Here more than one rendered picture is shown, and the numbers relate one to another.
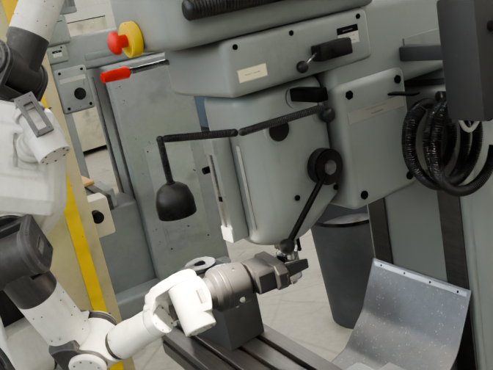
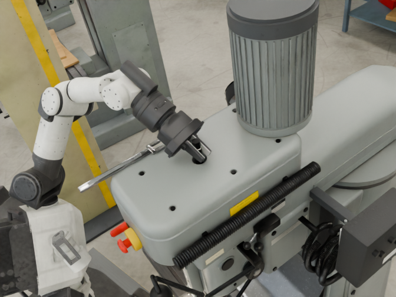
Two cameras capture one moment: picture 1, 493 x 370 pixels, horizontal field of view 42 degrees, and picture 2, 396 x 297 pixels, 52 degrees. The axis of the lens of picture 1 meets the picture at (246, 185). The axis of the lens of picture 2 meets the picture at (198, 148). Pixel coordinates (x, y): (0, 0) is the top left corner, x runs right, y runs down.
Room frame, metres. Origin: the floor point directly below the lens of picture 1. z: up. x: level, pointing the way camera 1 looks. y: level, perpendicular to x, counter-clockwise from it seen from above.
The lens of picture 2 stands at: (0.52, -0.08, 2.61)
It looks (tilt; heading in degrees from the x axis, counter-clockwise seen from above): 43 degrees down; 2
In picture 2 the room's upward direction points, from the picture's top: 11 degrees counter-clockwise
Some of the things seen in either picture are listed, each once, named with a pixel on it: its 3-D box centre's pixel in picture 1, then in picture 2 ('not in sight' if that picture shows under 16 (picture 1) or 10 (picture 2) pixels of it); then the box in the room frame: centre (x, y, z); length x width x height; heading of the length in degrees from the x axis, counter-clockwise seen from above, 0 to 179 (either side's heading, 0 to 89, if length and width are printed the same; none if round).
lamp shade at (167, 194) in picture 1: (174, 198); (160, 295); (1.13, 0.14, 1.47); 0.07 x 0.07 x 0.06
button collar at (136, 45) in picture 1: (130, 39); (133, 239); (1.14, 0.14, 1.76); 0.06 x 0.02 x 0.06; 30
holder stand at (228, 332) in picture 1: (217, 299); not in sight; (1.64, 0.15, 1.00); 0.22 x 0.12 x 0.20; 36
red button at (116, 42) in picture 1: (118, 42); (125, 244); (1.13, 0.17, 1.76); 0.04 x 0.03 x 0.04; 30
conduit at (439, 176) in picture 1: (436, 140); (323, 247); (1.21, -0.39, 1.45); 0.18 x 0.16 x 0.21; 120
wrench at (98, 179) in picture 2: not in sight; (122, 165); (1.27, 0.14, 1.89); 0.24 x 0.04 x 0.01; 120
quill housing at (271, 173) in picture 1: (271, 159); (219, 249); (1.25, -0.06, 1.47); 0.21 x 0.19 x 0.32; 30
